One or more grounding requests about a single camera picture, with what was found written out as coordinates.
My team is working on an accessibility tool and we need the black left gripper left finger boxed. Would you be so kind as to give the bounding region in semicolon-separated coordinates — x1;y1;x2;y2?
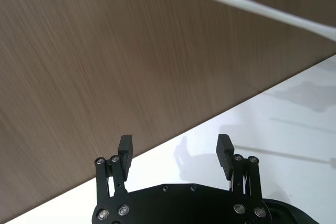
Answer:
94;134;135;212

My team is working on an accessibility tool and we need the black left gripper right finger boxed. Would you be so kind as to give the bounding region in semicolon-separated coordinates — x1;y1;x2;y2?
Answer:
216;134;264;204

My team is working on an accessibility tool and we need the white table cloth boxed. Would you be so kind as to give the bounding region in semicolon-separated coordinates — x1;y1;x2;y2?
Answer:
0;55;336;224

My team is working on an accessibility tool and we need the white slanted bar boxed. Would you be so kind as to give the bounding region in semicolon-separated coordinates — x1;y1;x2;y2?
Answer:
183;0;336;42

